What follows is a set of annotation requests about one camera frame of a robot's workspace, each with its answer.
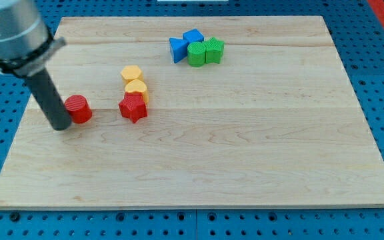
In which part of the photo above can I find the red cylinder block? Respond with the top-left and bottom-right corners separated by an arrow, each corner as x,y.
65,95 -> 92,124

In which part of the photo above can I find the blue cube block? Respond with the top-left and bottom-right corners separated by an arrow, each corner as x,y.
182,29 -> 205,43

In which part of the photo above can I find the green star block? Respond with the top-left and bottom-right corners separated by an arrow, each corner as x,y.
203,37 -> 225,64

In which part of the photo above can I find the wooden board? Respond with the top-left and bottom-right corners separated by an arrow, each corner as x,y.
0,16 -> 384,211

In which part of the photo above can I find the yellow rounded block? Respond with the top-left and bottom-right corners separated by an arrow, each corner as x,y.
124,79 -> 149,104

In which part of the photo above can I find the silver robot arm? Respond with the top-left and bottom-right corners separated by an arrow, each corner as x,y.
0,0 -> 72,131

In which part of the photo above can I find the blue triangle block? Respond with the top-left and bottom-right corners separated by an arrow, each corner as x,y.
169,37 -> 189,63

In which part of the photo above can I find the yellow hexagon block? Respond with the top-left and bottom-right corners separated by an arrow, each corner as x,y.
120,65 -> 143,85

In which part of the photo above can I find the green cylinder block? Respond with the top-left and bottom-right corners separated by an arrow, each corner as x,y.
187,41 -> 206,67

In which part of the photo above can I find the red star block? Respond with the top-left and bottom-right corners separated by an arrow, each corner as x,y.
118,93 -> 148,123

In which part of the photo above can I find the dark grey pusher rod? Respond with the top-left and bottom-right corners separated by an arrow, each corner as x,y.
24,69 -> 72,131

